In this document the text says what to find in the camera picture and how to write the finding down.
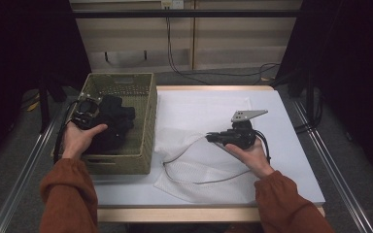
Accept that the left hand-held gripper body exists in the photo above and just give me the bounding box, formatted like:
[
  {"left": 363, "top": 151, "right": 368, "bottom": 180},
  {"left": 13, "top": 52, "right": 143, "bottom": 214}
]
[{"left": 70, "top": 92, "right": 103, "bottom": 131}]

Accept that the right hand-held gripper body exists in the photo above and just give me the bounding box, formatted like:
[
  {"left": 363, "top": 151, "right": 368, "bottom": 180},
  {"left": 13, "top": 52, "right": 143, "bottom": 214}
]
[{"left": 221, "top": 109, "right": 269, "bottom": 150}]

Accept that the black garment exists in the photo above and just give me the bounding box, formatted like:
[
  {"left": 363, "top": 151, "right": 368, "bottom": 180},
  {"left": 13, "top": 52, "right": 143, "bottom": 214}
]
[{"left": 88, "top": 94, "right": 136, "bottom": 154}]

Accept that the white mesh laundry bag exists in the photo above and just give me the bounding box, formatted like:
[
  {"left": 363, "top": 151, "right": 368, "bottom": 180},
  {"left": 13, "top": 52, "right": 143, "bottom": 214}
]
[{"left": 153, "top": 95, "right": 263, "bottom": 206}]

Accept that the green woven basket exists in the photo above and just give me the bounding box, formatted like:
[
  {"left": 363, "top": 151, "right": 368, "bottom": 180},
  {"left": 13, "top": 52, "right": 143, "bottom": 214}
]
[{"left": 51, "top": 72, "right": 158, "bottom": 176}]

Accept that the person's right hand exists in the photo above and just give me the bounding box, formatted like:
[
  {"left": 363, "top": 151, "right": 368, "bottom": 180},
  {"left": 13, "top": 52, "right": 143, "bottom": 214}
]
[{"left": 224, "top": 137, "right": 276, "bottom": 180}]

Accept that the person's left hand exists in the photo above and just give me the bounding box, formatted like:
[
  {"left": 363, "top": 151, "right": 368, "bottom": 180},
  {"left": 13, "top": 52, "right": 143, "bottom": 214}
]
[{"left": 61, "top": 121, "right": 109, "bottom": 160}]

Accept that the black metal stand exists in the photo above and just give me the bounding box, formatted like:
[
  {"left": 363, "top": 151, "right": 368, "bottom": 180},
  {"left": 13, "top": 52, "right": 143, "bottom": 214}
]
[
  {"left": 37, "top": 72, "right": 67, "bottom": 134},
  {"left": 271, "top": 64, "right": 322, "bottom": 134}
]

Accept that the white foam mat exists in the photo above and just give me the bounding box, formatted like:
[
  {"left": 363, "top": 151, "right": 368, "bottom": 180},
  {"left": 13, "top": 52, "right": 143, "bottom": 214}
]
[{"left": 91, "top": 89, "right": 325, "bottom": 208}]

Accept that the dark curtain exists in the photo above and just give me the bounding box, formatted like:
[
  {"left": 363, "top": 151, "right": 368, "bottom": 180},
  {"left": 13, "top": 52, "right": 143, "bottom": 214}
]
[
  {"left": 0, "top": 0, "right": 91, "bottom": 173},
  {"left": 278, "top": 0, "right": 373, "bottom": 185}
]

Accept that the beige wooden cabinet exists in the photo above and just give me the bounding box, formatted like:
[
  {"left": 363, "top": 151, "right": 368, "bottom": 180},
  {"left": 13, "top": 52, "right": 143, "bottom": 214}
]
[{"left": 69, "top": 0, "right": 304, "bottom": 74}]

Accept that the black horizontal bar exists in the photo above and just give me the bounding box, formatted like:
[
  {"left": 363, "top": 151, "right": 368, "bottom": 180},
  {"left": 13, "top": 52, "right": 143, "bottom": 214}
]
[{"left": 72, "top": 9, "right": 305, "bottom": 18}]

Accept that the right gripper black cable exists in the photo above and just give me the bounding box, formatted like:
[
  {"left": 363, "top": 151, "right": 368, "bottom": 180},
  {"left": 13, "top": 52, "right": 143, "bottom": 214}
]
[{"left": 254, "top": 129, "right": 272, "bottom": 164}]

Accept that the aluminium floor rail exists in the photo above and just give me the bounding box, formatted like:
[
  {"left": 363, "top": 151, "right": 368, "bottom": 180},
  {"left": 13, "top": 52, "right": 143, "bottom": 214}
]
[
  {"left": 292, "top": 100, "right": 373, "bottom": 233},
  {"left": 0, "top": 106, "right": 62, "bottom": 233}
]

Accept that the black wall cable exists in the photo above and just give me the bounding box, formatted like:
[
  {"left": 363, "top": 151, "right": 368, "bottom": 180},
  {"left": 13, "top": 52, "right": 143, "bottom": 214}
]
[{"left": 165, "top": 17, "right": 281, "bottom": 85}]

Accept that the wall power socket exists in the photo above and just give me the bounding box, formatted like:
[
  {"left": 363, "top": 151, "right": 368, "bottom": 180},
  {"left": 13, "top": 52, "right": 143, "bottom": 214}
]
[{"left": 160, "top": 0, "right": 185, "bottom": 10}]

